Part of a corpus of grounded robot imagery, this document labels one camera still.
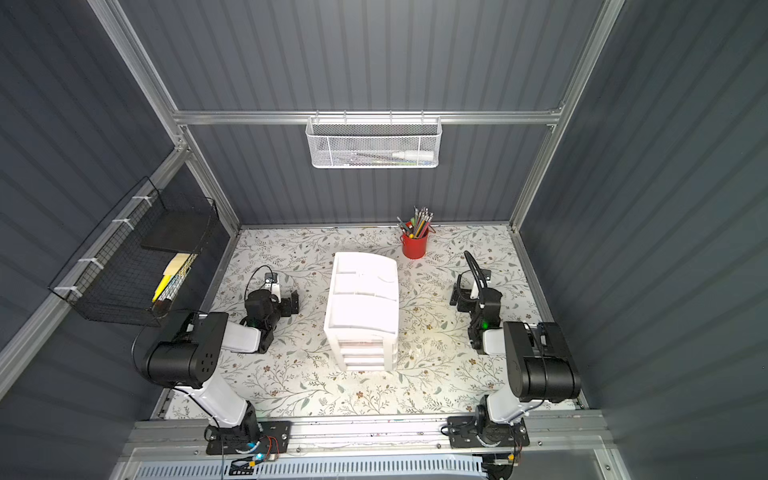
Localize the white wire mesh basket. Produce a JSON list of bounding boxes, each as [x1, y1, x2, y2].
[[305, 119, 443, 169]]

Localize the pencils bundle in cup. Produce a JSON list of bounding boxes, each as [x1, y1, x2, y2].
[[396, 207, 434, 239]]

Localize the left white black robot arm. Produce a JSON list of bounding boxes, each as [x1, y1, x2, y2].
[[133, 288, 300, 460]]

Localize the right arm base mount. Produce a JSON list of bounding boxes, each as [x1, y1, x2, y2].
[[440, 415, 530, 449]]

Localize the yellow sticky notes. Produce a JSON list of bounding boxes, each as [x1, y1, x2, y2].
[[152, 253, 197, 303]]

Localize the red pencil cup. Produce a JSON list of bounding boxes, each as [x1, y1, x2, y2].
[[400, 232, 429, 260]]

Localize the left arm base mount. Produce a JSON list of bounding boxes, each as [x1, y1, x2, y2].
[[204, 421, 293, 456]]

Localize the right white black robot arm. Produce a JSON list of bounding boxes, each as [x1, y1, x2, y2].
[[441, 286, 581, 450]]

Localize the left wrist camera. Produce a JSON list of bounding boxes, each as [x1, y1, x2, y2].
[[262, 271, 281, 299]]

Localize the white marker in basket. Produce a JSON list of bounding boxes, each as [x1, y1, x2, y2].
[[386, 150, 435, 164]]

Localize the black wire wall basket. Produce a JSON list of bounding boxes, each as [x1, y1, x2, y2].
[[49, 177, 219, 326]]

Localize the white plastic drawer organizer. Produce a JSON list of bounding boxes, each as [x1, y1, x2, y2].
[[324, 252, 400, 372]]

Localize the white perforated cable tray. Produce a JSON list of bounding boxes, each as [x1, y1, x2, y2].
[[134, 454, 487, 479]]

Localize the black notebook in basket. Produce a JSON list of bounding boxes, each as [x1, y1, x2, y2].
[[140, 211, 216, 254]]

